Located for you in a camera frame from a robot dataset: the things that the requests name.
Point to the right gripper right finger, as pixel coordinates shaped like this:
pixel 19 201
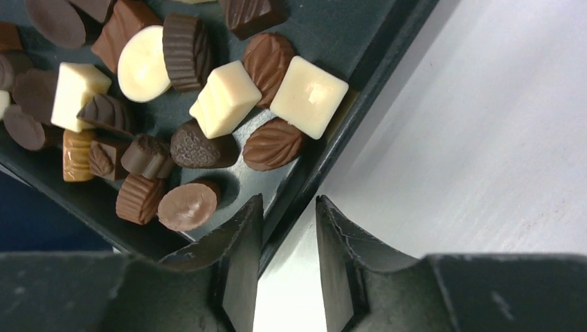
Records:
pixel 369 286

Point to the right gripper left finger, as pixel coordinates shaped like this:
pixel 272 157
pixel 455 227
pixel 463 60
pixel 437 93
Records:
pixel 210 285

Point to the black chocolate tray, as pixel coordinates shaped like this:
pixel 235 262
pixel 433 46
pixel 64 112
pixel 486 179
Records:
pixel 360 42

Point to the blue box lid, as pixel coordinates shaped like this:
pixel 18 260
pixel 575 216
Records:
pixel 32 222

